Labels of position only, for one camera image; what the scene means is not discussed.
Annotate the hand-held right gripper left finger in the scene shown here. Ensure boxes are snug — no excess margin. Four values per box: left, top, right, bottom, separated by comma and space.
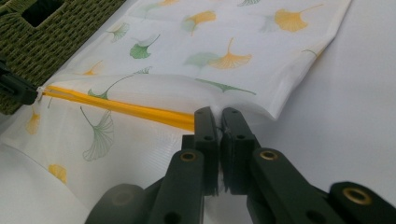
148, 105, 220, 224

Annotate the green woven basket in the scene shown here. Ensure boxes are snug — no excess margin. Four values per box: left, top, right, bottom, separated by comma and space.
0, 0, 127, 116

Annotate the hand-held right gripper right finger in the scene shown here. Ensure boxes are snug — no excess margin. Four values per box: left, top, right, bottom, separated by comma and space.
221, 106, 344, 224

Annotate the leaf print mesh laundry bag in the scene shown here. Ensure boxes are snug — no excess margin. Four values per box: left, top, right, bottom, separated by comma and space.
0, 0, 353, 218

